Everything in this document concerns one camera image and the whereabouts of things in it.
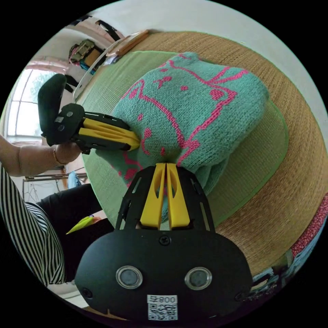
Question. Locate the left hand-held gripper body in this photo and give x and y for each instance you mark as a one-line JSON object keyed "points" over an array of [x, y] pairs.
{"points": [[69, 120]]}

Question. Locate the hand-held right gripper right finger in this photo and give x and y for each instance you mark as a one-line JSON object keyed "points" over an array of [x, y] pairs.
{"points": [[180, 205]]}

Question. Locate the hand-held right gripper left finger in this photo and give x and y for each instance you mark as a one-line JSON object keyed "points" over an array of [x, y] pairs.
{"points": [[151, 205]]}

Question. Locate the green sweater with pink pattern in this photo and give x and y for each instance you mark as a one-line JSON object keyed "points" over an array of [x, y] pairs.
{"points": [[194, 115]]}

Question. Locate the person's left forearm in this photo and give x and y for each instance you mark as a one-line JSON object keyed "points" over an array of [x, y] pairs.
{"points": [[28, 159]]}

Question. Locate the person's left hand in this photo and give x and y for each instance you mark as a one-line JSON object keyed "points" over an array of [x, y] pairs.
{"points": [[68, 153]]}

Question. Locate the window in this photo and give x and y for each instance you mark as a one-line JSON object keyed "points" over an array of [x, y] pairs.
{"points": [[23, 115]]}

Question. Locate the metal rack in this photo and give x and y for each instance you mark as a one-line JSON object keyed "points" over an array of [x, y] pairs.
{"points": [[51, 176]]}

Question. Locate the camouflage bag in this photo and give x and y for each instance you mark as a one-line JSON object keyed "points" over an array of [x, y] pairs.
{"points": [[83, 52]]}

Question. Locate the wooden rod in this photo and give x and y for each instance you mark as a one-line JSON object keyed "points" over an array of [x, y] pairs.
{"points": [[130, 42]]}

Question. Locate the bed with woven mats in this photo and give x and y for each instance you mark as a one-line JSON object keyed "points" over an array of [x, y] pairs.
{"points": [[282, 205]]}

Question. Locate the person's body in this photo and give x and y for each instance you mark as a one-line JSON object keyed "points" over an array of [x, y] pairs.
{"points": [[25, 230]]}

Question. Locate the red floral blanket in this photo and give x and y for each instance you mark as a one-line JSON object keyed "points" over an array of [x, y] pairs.
{"points": [[312, 225]]}

